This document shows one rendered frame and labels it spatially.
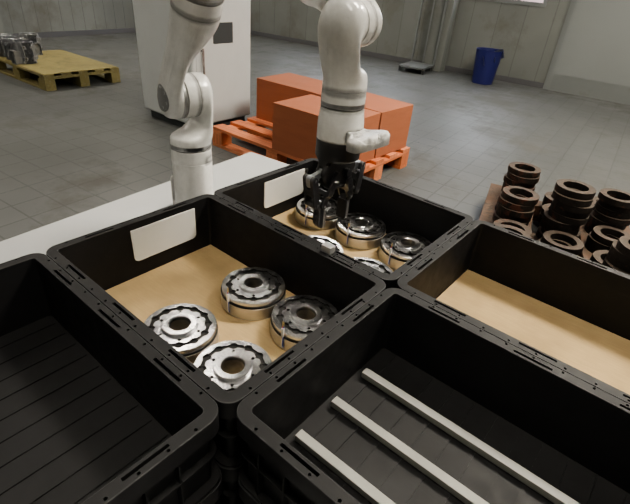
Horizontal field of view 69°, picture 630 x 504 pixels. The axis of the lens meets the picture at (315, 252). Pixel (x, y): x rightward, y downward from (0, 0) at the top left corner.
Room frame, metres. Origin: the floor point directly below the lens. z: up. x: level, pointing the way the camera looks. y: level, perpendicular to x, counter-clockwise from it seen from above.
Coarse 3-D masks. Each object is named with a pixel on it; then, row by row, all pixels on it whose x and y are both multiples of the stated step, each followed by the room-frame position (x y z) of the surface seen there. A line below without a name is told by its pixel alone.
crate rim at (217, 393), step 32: (128, 224) 0.62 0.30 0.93; (256, 224) 0.67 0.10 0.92; (320, 256) 0.59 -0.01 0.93; (96, 288) 0.46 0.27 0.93; (384, 288) 0.51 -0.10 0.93; (128, 320) 0.40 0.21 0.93; (160, 352) 0.36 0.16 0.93; (288, 352) 0.37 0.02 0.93; (256, 384) 0.32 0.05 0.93; (224, 416) 0.30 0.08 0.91
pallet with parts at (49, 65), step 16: (32, 32) 5.83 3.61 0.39; (0, 48) 5.41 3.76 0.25; (16, 48) 5.13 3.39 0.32; (32, 48) 5.21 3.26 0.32; (0, 64) 5.42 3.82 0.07; (16, 64) 5.09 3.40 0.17; (32, 64) 5.16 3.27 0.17; (48, 64) 5.23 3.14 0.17; (64, 64) 5.31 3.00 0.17; (80, 64) 5.38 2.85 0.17; (96, 64) 5.46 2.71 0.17; (32, 80) 5.04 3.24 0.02; (48, 80) 4.78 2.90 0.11; (64, 80) 5.25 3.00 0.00; (80, 80) 5.05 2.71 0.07; (112, 80) 5.36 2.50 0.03
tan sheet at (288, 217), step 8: (280, 216) 0.89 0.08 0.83; (288, 216) 0.89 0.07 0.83; (288, 224) 0.85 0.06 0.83; (296, 224) 0.86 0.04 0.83; (304, 232) 0.83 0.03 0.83; (312, 232) 0.83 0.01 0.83; (320, 232) 0.83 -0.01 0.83; (328, 232) 0.84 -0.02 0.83; (336, 240) 0.81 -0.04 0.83; (344, 248) 0.78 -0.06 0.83; (352, 248) 0.78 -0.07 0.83; (376, 248) 0.79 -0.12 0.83; (352, 256) 0.75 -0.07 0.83; (360, 256) 0.75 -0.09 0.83; (368, 256) 0.76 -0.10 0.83; (376, 256) 0.76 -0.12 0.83
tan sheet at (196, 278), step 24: (168, 264) 0.67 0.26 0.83; (192, 264) 0.67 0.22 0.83; (216, 264) 0.68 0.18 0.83; (240, 264) 0.69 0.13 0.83; (120, 288) 0.58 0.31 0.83; (144, 288) 0.59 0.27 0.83; (168, 288) 0.60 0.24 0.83; (192, 288) 0.60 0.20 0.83; (216, 288) 0.61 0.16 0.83; (144, 312) 0.53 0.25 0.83; (216, 312) 0.55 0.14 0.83; (240, 336) 0.50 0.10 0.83; (264, 336) 0.50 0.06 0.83
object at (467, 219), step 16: (304, 160) 0.98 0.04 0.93; (256, 176) 0.86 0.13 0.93; (272, 176) 0.88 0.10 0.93; (224, 192) 0.78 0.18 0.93; (400, 192) 0.85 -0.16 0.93; (448, 208) 0.79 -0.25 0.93; (464, 224) 0.73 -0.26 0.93; (416, 256) 0.61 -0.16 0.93; (368, 272) 0.55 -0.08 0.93; (400, 272) 0.56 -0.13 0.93
